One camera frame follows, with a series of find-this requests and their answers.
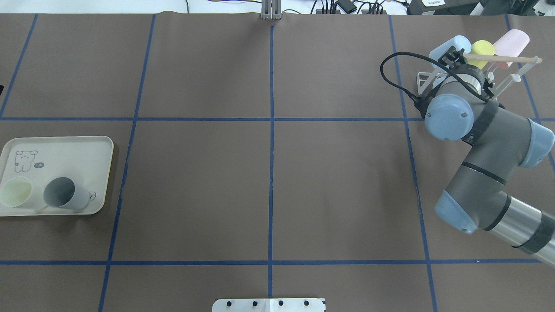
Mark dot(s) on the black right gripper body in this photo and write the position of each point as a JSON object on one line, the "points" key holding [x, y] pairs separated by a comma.
{"points": [[460, 68]]}

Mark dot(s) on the yellow-green plastic cup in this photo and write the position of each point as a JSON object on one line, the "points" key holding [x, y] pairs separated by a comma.
{"points": [[482, 47]]}

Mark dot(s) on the pink plastic cup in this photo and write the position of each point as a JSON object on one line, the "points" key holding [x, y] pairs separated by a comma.
{"points": [[511, 43]]}

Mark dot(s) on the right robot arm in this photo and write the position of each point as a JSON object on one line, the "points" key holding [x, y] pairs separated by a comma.
{"points": [[500, 141]]}

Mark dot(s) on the grey plastic cup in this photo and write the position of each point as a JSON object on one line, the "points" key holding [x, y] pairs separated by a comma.
{"points": [[64, 193]]}

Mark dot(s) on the pale yellow plastic cup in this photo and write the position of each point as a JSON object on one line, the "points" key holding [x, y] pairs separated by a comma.
{"points": [[21, 192]]}

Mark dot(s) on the black box with label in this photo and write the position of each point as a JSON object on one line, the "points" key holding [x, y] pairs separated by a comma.
{"points": [[442, 7]]}

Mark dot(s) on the cream plastic tray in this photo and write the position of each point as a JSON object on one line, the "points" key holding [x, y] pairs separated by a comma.
{"points": [[84, 159]]}

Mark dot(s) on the white wire cup rack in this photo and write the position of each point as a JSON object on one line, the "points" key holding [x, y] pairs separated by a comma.
{"points": [[437, 77]]}

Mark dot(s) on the aluminium frame post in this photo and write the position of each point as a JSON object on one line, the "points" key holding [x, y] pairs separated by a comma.
{"points": [[271, 9]]}

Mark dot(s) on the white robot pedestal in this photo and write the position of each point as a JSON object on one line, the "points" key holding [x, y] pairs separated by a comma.
{"points": [[270, 305]]}

